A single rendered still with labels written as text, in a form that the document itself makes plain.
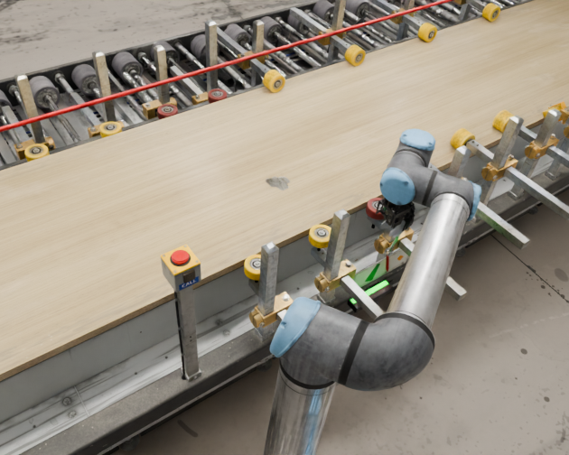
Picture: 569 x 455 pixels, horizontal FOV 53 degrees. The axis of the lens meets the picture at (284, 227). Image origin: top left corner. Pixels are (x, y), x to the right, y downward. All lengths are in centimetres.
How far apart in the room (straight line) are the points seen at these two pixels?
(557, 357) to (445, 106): 128
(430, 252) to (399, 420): 147
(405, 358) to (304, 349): 17
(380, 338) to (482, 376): 184
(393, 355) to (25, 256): 124
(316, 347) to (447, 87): 193
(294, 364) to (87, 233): 106
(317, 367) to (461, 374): 182
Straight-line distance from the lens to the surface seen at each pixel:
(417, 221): 240
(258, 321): 173
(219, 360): 179
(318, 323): 97
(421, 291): 110
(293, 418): 113
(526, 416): 277
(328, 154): 218
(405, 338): 99
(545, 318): 313
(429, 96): 263
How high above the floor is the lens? 224
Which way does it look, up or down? 46 degrees down
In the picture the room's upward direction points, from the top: 5 degrees clockwise
